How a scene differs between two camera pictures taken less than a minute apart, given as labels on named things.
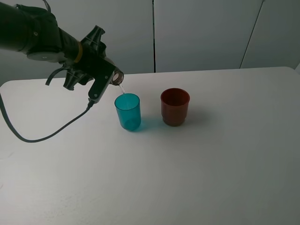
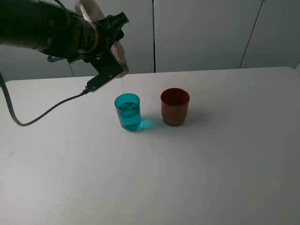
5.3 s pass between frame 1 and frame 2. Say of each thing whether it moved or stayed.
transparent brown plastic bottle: moved
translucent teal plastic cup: stayed
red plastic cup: stayed
